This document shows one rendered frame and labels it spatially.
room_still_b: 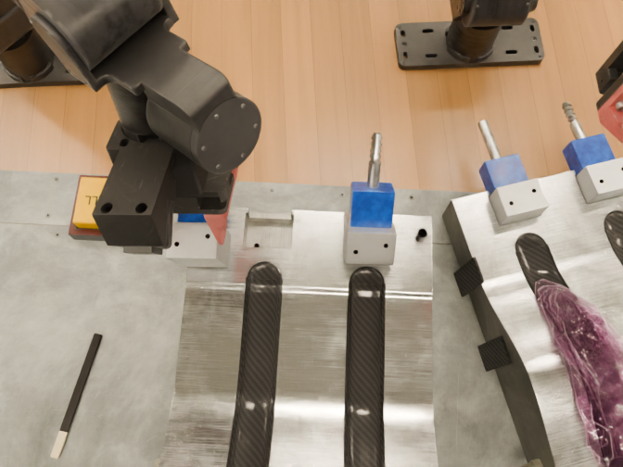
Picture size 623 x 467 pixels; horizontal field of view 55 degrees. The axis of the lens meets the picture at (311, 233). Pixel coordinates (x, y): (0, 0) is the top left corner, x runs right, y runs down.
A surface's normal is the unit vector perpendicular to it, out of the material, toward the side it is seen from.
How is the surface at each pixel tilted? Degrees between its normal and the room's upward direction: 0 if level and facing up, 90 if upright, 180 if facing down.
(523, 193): 0
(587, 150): 0
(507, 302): 24
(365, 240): 43
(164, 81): 18
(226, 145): 72
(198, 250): 8
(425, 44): 0
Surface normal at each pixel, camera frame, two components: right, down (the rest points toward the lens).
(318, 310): 0.00, -0.29
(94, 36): 0.69, 0.45
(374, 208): 0.00, 0.42
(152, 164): -0.07, -0.66
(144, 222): -0.07, 0.75
